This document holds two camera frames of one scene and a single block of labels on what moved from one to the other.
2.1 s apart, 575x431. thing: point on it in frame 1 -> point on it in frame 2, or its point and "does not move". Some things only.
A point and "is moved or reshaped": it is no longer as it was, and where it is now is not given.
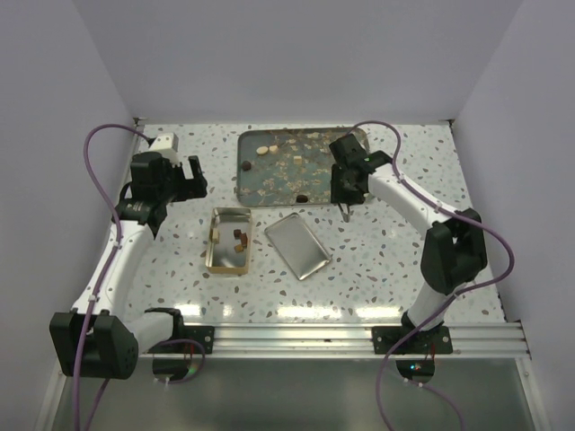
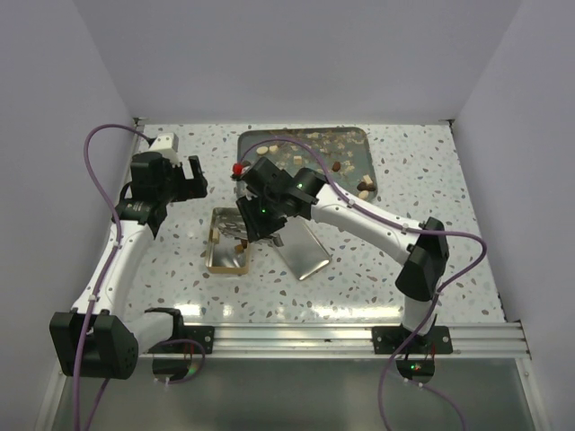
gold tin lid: (298, 245) does not move
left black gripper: (190, 188) does not move
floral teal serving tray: (288, 166) does not move
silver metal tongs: (346, 215) is moved or reshaped
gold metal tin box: (229, 246) does not move
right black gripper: (338, 194) -> (257, 228)
